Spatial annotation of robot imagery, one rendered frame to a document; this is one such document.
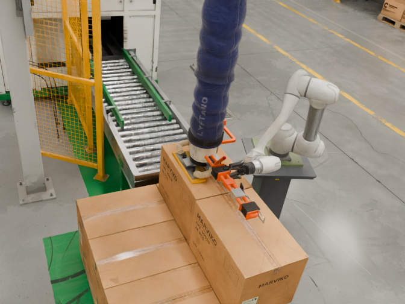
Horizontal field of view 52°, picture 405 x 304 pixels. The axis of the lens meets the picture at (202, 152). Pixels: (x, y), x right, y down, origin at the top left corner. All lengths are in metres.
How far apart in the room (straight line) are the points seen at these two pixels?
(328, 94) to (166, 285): 1.51
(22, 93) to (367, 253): 3.12
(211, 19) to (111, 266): 1.55
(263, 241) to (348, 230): 1.85
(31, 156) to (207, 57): 1.98
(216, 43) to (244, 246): 1.09
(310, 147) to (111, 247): 1.55
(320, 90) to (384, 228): 1.96
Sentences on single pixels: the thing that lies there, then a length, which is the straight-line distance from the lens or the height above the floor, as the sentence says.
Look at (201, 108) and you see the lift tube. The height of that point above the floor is 1.42.
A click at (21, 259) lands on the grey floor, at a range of 3.52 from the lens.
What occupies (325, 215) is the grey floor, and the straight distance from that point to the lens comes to 4.15.
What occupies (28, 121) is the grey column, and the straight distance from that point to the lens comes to 3.58.
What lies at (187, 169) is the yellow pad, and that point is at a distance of 2.69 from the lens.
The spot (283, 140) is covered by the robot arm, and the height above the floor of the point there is 0.96.
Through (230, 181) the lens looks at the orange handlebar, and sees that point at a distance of 2.46.
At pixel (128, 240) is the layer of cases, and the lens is 2.80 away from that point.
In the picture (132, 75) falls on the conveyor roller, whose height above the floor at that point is 0.55.
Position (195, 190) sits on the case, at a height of 0.95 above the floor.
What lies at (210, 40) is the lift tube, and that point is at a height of 1.84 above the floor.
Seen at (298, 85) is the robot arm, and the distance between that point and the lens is 2.73.
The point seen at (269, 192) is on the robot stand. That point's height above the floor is 0.47.
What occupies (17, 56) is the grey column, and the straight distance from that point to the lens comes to 3.33.
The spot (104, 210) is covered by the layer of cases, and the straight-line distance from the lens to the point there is 3.01.
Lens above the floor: 2.62
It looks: 35 degrees down
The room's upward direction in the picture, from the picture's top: 8 degrees clockwise
